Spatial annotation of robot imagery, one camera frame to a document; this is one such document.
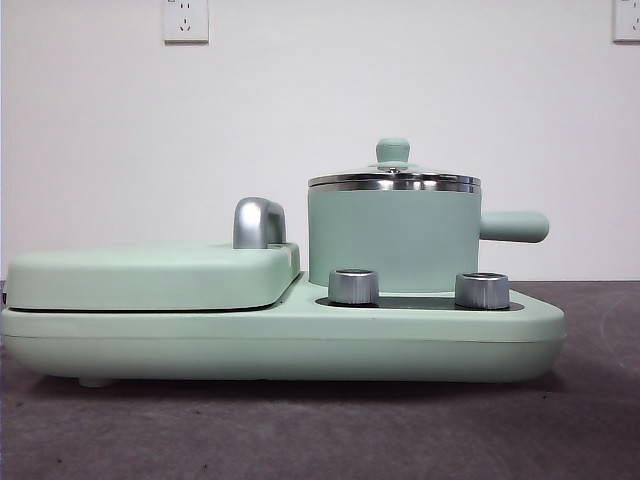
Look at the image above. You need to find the mint green handled pot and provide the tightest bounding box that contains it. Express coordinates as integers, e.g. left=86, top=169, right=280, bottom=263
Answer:
left=307, top=179, right=551, bottom=296

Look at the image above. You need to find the mint green breakfast maker base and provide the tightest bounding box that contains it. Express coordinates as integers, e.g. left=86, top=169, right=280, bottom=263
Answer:
left=0, top=294, right=567, bottom=389

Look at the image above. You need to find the silver control knob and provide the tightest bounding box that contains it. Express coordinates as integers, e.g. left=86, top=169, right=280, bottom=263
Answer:
left=327, top=268, right=380, bottom=305
left=454, top=271, right=511, bottom=308

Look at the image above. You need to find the glass pot lid green knob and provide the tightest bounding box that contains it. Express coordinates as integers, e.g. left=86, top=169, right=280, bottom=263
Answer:
left=307, top=137, right=485, bottom=189

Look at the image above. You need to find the silver cover handle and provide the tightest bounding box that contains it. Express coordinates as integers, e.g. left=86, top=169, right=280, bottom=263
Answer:
left=232, top=197, right=288, bottom=250

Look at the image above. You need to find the mint green griddle cover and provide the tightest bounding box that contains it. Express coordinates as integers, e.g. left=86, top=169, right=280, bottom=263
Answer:
left=5, top=241, right=302, bottom=311

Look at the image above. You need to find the white wall socket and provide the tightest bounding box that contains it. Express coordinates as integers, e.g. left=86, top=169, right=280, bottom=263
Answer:
left=162, top=0, right=210, bottom=45
left=612, top=0, right=640, bottom=44

